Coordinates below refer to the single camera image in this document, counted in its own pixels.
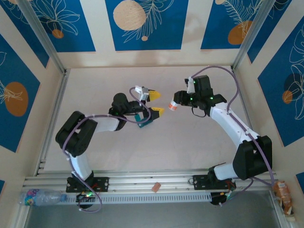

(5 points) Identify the teal pill organizer box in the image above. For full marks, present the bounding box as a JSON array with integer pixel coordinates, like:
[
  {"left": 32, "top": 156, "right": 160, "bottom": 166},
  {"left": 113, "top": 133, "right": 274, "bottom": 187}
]
[{"left": 134, "top": 114, "right": 153, "bottom": 129}]

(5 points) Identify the black controller board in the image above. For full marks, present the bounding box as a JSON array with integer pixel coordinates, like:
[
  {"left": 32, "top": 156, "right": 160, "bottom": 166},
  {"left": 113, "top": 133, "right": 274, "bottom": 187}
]
[
  {"left": 76, "top": 192, "right": 96, "bottom": 210},
  {"left": 210, "top": 191, "right": 232, "bottom": 206}
]

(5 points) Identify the clear plastic water bottle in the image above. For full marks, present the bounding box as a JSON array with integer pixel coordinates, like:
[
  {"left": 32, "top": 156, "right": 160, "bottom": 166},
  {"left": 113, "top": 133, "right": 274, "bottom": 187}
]
[{"left": 19, "top": 189, "right": 67, "bottom": 207}]

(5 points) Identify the orange snack packet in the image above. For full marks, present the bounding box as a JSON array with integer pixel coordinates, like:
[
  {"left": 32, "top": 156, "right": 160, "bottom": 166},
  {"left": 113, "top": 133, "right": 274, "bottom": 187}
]
[{"left": 270, "top": 180, "right": 294, "bottom": 216}]

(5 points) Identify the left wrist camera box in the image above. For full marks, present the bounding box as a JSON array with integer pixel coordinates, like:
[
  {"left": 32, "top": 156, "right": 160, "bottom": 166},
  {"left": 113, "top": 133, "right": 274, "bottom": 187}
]
[{"left": 134, "top": 85, "right": 150, "bottom": 101}]

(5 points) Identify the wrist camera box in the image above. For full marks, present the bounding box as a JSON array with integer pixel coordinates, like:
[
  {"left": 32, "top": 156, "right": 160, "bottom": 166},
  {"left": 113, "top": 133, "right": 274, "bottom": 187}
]
[
  {"left": 184, "top": 76, "right": 197, "bottom": 94},
  {"left": 134, "top": 85, "right": 150, "bottom": 101}
]

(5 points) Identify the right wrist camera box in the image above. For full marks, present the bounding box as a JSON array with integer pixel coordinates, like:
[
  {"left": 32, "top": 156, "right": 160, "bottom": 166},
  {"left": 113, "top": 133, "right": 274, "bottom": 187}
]
[{"left": 184, "top": 76, "right": 197, "bottom": 94}]

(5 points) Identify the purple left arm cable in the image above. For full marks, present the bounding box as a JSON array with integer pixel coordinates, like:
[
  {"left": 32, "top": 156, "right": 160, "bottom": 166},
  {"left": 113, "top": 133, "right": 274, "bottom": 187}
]
[{"left": 62, "top": 87, "right": 152, "bottom": 213}]

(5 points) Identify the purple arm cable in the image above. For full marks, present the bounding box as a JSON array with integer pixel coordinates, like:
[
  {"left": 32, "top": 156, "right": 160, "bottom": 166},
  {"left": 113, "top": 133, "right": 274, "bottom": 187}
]
[
  {"left": 62, "top": 87, "right": 152, "bottom": 213},
  {"left": 193, "top": 66, "right": 276, "bottom": 207}
]

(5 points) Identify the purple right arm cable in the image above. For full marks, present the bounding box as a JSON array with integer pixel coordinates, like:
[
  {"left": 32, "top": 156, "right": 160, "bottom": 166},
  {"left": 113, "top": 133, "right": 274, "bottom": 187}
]
[{"left": 193, "top": 66, "right": 276, "bottom": 207}]

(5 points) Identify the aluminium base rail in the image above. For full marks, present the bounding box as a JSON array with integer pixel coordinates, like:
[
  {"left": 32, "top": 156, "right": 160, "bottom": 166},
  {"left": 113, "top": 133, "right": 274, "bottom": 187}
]
[{"left": 22, "top": 169, "right": 278, "bottom": 194}]

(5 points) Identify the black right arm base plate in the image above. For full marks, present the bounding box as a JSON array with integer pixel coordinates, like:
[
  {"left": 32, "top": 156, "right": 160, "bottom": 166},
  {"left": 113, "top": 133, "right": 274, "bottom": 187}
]
[{"left": 192, "top": 174, "right": 237, "bottom": 190}]

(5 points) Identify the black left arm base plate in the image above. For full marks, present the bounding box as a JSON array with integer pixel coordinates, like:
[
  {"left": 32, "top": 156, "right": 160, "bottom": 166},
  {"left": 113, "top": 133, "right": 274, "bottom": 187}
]
[{"left": 66, "top": 177, "right": 110, "bottom": 193}]

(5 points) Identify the aluminium frame post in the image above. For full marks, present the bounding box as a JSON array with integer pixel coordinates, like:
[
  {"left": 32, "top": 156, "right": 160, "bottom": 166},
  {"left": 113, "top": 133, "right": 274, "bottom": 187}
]
[
  {"left": 18, "top": 0, "right": 67, "bottom": 75},
  {"left": 231, "top": 0, "right": 281, "bottom": 72}
]

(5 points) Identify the grey slotted cable duct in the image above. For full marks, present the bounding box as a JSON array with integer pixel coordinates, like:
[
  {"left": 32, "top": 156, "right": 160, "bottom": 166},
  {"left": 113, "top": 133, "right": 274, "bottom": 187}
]
[{"left": 64, "top": 192, "right": 212, "bottom": 205}]

